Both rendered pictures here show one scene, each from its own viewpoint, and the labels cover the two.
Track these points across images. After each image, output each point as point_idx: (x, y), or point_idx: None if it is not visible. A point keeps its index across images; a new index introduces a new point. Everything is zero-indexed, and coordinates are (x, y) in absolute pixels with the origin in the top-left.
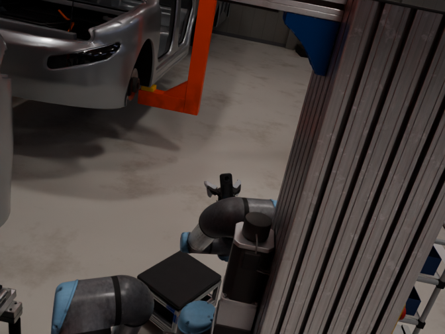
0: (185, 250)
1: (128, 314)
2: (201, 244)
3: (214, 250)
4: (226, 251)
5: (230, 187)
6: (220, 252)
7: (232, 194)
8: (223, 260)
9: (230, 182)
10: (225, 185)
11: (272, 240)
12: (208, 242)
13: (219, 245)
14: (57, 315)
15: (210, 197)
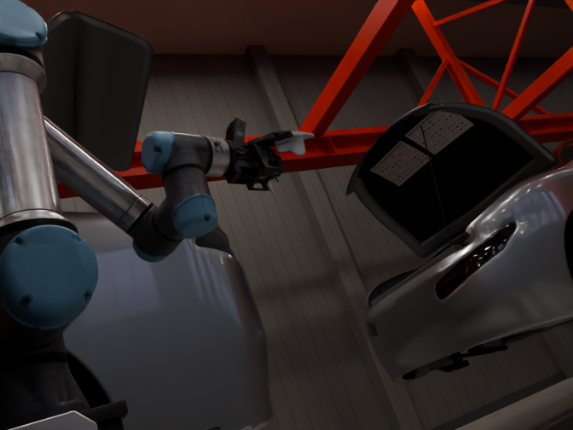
0: (136, 249)
1: None
2: (77, 193)
3: (156, 220)
4: (167, 208)
5: (232, 133)
6: (163, 216)
7: (233, 138)
8: (176, 230)
9: (233, 128)
10: (228, 137)
11: None
12: (65, 177)
13: (159, 206)
14: None
15: (269, 189)
